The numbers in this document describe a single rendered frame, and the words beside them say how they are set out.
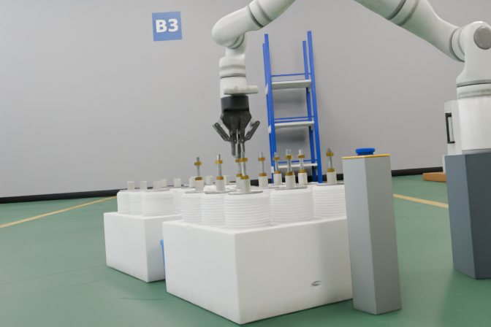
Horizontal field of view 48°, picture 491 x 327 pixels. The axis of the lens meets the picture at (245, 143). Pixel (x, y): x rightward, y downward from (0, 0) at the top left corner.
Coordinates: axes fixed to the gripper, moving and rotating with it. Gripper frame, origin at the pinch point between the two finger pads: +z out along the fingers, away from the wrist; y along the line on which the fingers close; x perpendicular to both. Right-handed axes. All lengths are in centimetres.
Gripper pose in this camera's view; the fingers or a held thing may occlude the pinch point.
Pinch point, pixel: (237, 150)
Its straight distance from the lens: 146.9
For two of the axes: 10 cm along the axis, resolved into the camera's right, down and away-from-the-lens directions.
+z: 0.7, 10.0, -0.4
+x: 3.0, -0.6, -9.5
